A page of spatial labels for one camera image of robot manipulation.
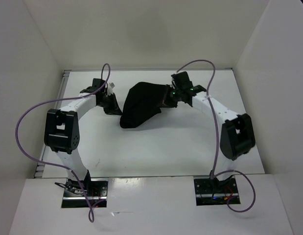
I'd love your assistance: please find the black skirt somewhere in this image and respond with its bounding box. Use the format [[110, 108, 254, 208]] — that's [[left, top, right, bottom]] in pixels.
[[119, 82, 168, 129]]

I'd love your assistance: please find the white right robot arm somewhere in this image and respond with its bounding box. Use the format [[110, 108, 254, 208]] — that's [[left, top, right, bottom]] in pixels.
[[166, 71, 256, 192]]

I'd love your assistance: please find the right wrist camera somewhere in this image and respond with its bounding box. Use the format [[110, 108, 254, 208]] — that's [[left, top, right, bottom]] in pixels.
[[171, 73, 178, 83]]

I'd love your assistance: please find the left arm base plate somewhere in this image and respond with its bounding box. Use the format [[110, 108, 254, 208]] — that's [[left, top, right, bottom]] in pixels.
[[55, 178, 108, 209]]

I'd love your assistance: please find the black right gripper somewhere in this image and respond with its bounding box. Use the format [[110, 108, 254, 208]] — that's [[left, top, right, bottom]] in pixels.
[[159, 84, 184, 109]]

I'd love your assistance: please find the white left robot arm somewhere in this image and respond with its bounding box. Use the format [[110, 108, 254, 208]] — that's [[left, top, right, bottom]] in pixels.
[[44, 78, 122, 196]]

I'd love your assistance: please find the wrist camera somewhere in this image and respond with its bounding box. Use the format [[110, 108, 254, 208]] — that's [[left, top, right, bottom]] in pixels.
[[171, 73, 178, 83], [106, 82, 115, 96]]

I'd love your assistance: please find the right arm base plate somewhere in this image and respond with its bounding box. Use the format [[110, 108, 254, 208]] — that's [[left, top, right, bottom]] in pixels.
[[193, 176, 240, 206]]

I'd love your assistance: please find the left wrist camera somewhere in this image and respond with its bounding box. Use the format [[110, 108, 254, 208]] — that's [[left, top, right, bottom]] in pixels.
[[106, 82, 115, 96]]

